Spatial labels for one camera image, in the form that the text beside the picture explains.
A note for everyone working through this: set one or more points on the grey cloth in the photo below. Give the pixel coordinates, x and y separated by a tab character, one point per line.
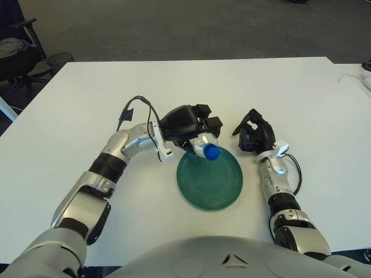
11	46

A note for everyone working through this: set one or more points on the black office chair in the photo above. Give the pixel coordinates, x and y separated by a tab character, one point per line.
17	63

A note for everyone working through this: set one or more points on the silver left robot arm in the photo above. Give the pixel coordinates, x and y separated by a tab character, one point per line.
87	197

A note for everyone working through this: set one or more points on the white table leg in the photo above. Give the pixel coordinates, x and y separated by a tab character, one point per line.
7	108

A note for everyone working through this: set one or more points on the clear bottle with blue cap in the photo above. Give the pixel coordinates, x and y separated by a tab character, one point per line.
210	151

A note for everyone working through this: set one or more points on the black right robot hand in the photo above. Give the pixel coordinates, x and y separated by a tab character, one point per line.
265	136

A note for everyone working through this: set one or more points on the green ribbed plate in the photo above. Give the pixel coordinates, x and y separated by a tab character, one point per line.
214	185

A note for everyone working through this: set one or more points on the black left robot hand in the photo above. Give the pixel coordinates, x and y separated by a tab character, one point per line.
181	123

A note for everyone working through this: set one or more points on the grey robot torso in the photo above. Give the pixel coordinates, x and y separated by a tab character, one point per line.
203	257

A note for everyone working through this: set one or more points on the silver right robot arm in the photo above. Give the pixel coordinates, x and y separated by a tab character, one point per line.
278	185

